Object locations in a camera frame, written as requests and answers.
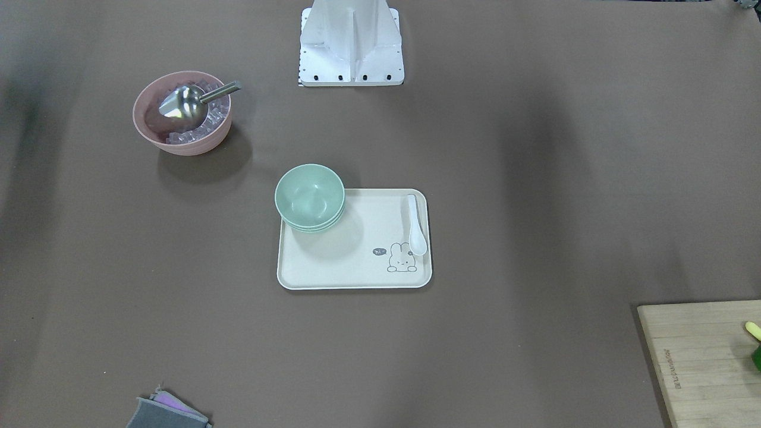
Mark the green lime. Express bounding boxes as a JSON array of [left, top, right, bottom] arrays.
[[751, 345, 761, 371]]

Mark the green bowl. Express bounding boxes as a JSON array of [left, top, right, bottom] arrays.
[[274, 163, 345, 218], [282, 217, 341, 233], [279, 207, 345, 227]]

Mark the yellow plastic knife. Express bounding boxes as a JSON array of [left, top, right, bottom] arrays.
[[744, 320, 761, 342]]

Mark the pink bowl with ice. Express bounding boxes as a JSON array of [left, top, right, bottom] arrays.
[[131, 71, 240, 156]]

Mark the beige serving tray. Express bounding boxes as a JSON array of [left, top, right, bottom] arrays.
[[276, 188, 434, 291]]

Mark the grey folded cloth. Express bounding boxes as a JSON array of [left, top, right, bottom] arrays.
[[126, 388, 213, 427]]

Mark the metal scoop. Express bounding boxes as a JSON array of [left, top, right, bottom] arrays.
[[158, 81, 242, 133]]

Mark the wooden cutting board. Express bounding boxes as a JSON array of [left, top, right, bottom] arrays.
[[637, 300, 760, 427]]

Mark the white ceramic spoon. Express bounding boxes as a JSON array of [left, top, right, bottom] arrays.
[[407, 193, 429, 256]]

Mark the green bowl on tray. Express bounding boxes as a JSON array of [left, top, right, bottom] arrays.
[[282, 217, 341, 233]]

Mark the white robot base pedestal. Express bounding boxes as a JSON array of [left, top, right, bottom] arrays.
[[297, 1, 405, 87]]

